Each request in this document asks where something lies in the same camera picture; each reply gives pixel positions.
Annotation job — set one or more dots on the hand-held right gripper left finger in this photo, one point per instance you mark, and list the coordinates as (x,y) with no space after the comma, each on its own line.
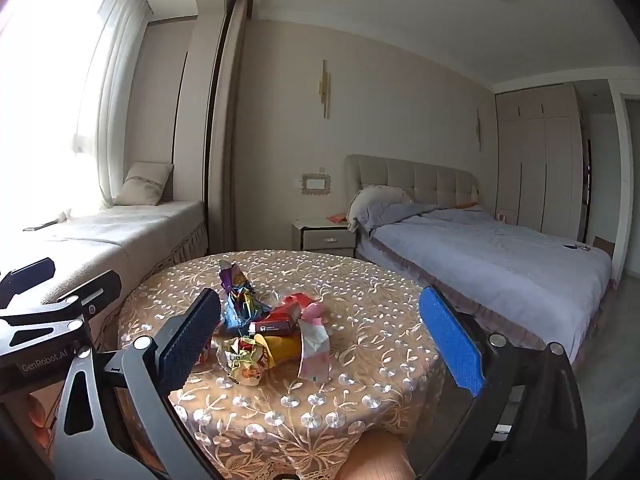
(192,335)

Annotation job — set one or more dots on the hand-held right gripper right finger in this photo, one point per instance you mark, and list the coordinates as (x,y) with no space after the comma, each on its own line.
(450,340)

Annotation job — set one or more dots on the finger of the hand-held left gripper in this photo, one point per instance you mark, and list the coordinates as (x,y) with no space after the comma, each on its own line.
(30,272)
(95,290)

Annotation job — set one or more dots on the blue colourful foil wrapper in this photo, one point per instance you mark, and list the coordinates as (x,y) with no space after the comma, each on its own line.
(240,307)

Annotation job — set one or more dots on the colourful candy wrapper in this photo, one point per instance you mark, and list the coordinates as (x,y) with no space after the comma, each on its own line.
(247,360)

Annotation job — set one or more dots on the yellow snack bag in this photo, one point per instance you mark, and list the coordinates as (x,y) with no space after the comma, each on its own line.
(282,349)

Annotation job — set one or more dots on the red packet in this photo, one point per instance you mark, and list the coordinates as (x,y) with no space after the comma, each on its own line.
(292,307)

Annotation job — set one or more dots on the pink white plastic wrapper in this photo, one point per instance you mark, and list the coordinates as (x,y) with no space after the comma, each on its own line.
(312,347)

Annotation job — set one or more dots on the dark flat phone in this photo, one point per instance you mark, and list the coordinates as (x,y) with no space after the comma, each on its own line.
(40,225)

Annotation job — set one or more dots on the window seat cushion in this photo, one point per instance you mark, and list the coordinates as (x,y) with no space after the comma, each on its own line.
(110,235)

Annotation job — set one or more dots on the purple snack packet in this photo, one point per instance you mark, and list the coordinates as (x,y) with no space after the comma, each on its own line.
(231,275)

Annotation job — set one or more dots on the embroidered beige tablecloth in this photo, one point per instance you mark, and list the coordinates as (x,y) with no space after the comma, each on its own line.
(375,310)

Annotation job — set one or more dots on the lavender duvet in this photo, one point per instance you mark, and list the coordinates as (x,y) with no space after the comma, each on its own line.
(500,255)

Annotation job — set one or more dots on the beige throw pillow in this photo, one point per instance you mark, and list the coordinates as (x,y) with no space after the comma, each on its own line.
(145,185)

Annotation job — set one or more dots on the wooden chair seat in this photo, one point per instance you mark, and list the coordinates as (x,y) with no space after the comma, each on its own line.
(380,460)

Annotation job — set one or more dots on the grey bed pillow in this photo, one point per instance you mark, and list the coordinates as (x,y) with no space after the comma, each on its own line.
(375,205)

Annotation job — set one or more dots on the small dark item on bed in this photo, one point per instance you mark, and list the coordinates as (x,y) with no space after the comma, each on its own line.
(575,246)

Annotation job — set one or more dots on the white nightstand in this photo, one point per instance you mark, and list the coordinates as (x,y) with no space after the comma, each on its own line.
(325,240)

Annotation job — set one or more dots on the orange item on nightstand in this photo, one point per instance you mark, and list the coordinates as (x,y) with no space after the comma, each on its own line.
(336,218)

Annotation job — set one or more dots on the beige upholstered bed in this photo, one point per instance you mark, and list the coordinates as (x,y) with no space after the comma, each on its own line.
(420,175)

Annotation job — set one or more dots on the beige wardrobe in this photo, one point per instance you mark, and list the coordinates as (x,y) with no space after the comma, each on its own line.
(535,170)

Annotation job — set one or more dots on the white sheer curtain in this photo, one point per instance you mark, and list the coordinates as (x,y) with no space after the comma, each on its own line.
(112,85)

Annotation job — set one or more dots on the wall switch panel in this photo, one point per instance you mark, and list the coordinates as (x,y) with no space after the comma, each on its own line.
(315,184)

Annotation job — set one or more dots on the gold wall lamp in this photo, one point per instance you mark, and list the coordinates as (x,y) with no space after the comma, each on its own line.
(325,90)
(478,130)

